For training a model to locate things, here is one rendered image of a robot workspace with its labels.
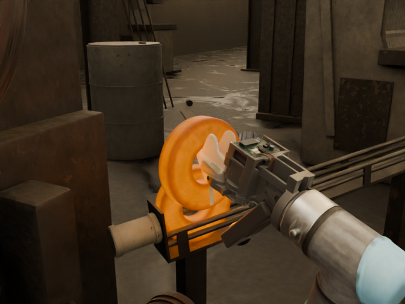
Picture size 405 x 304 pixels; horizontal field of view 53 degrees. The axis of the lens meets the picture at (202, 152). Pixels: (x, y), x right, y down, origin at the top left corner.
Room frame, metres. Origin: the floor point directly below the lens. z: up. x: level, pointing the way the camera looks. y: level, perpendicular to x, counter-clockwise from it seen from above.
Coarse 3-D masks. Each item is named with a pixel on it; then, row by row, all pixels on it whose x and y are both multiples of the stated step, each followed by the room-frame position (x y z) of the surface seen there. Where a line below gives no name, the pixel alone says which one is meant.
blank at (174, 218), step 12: (192, 168) 0.74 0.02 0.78; (156, 204) 0.72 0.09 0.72; (168, 204) 0.70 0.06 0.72; (216, 204) 0.75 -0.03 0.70; (228, 204) 0.77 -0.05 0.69; (168, 216) 0.70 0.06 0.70; (180, 216) 0.72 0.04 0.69; (192, 216) 0.76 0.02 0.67; (204, 216) 0.75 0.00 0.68; (168, 228) 0.70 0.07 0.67; (192, 240) 0.73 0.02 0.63
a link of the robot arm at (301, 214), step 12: (300, 192) 0.48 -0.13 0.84; (312, 192) 0.48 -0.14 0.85; (288, 204) 0.47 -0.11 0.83; (300, 204) 0.46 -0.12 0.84; (312, 204) 0.46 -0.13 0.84; (324, 204) 0.46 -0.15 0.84; (336, 204) 0.46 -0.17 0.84; (288, 216) 0.46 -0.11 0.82; (300, 216) 0.45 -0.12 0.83; (312, 216) 0.44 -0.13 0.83; (288, 228) 0.46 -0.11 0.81; (300, 228) 0.45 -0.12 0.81; (288, 240) 0.47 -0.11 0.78; (300, 240) 0.44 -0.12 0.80
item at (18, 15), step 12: (24, 0) 0.57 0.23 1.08; (12, 12) 0.55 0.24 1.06; (24, 12) 0.57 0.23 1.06; (12, 24) 0.55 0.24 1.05; (24, 24) 0.57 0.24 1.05; (12, 36) 0.55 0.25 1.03; (12, 48) 0.55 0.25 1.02; (12, 60) 0.54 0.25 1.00; (0, 72) 0.53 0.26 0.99; (12, 72) 0.54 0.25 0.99; (0, 84) 0.52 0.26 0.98; (0, 96) 0.52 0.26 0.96
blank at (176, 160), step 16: (176, 128) 0.63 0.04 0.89; (192, 128) 0.62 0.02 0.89; (208, 128) 0.64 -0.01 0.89; (224, 128) 0.66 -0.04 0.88; (176, 144) 0.60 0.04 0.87; (192, 144) 0.61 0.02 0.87; (160, 160) 0.61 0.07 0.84; (176, 160) 0.59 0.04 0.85; (192, 160) 0.61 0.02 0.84; (160, 176) 0.60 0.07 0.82; (176, 176) 0.59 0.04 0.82; (192, 176) 0.61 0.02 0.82; (176, 192) 0.59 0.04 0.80; (192, 192) 0.61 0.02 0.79; (208, 192) 0.63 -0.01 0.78; (192, 208) 0.61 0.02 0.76; (208, 208) 0.63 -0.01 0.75
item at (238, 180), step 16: (240, 144) 0.55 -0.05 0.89; (256, 144) 0.56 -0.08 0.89; (224, 160) 0.56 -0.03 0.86; (240, 160) 0.53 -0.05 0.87; (256, 160) 0.51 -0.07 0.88; (272, 160) 0.53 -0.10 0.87; (288, 160) 0.53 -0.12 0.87; (240, 176) 0.53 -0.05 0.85; (256, 176) 0.52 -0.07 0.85; (272, 176) 0.51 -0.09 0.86; (288, 176) 0.51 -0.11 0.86; (304, 176) 0.49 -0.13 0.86; (240, 192) 0.53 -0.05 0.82; (256, 192) 0.53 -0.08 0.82; (272, 192) 0.51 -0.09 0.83; (288, 192) 0.48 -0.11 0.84; (272, 208) 0.50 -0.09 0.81; (272, 224) 0.49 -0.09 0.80
